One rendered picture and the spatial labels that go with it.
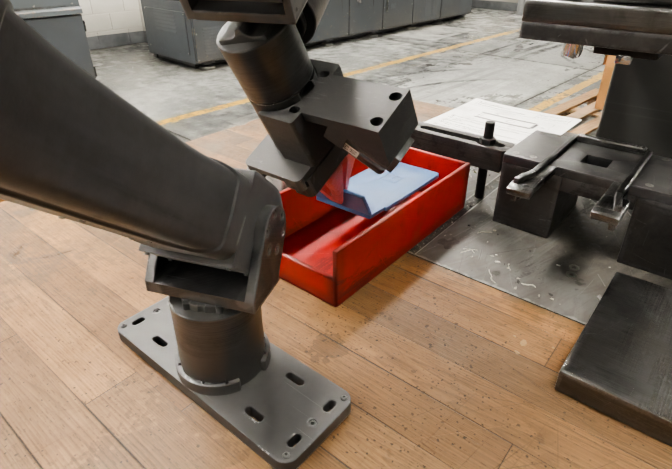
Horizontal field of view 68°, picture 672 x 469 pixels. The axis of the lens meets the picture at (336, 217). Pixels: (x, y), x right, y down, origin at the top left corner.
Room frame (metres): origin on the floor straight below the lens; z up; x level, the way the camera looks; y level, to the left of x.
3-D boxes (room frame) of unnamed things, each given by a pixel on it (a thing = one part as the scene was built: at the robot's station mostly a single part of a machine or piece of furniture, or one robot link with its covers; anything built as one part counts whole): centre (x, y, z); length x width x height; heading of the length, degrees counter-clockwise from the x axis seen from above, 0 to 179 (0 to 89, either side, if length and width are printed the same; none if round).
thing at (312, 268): (0.49, -0.03, 0.93); 0.25 x 0.12 x 0.06; 141
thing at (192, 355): (0.28, 0.09, 0.94); 0.20 x 0.07 x 0.08; 51
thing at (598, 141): (0.53, -0.31, 0.98); 0.07 x 0.01 x 0.03; 51
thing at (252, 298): (0.29, 0.09, 1.00); 0.09 x 0.06 x 0.06; 72
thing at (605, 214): (0.41, -0.26, 0.98); 0.07 x 0.02 x 0.01; 141
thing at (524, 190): (0.46, -0.20, 0.98); 0.07 x 0.02 x 0.01; 141
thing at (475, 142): (0.60, -0.15, 0.95); 0.15 x 0.03 x 0.10; 51
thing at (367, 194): (0.50, -0.05, 0.96); 0.15 x 0.07 x 0.03; 141
